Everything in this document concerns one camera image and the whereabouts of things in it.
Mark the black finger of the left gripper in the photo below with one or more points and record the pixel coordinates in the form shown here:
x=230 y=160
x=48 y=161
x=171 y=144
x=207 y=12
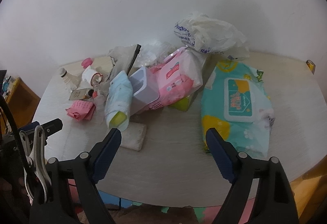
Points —
x=50 y=128

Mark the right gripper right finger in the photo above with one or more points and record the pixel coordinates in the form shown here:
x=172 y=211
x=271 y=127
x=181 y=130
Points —
x=274 y=200

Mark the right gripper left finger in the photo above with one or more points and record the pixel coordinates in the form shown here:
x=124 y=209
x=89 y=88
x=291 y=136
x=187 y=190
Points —
x=87 y=169

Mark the white blue-printed plastic bag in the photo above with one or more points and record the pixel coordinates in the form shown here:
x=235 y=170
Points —
x=212 y=36

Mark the crumpled pink paper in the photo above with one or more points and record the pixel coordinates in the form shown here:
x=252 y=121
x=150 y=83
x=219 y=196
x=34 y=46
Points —
x=81 y=110

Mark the wooden shelf cabinet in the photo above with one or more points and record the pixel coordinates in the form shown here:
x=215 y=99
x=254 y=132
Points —
x=21 y=100

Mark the metal spring clamp right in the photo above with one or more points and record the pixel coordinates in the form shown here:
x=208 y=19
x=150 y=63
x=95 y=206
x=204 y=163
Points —
x=36 y=174

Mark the silver orange cream tube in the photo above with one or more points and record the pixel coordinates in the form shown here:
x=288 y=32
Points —
x=81 y=94

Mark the white folded tissue pad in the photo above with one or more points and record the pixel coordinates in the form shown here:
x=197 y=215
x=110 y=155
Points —
x=133 y=137

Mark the light blue wrapped packet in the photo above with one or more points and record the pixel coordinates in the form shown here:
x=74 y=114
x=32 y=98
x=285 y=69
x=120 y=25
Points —
x=118 y=103

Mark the white lidded plastic box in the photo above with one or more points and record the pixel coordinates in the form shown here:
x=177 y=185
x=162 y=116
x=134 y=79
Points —
x=145 y=89

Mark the clear crumpled plastic wrap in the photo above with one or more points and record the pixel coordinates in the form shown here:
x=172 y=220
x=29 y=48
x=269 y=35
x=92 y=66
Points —
x=149 y=54

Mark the teal wet wipes pack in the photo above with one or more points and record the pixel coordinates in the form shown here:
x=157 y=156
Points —
x=235 y=104

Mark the green white cardboard box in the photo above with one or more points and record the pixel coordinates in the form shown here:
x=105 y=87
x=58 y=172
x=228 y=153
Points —
x=185 y=103

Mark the small yellow black object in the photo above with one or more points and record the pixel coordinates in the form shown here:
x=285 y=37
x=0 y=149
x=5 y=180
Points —
x=311 y=65

